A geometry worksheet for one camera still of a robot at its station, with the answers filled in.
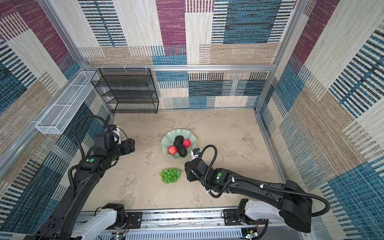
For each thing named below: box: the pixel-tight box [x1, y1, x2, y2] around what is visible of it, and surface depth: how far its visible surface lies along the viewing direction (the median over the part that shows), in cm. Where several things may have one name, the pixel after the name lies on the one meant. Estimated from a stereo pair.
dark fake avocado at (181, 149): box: [176, 142, 188, 157], surface depth 96 cm
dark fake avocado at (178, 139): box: [173, 135, 184, 146], surface depth 101 cm
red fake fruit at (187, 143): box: [183, 139, 192, 148], surface depth 98 cm
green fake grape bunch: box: [160, 168, 182, 184], surface depth 83 cm
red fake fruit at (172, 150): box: [167, 145, 178, 155], surface depth 94 cm
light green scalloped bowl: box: [160, 129, 197, 161], surface depth 101 cm
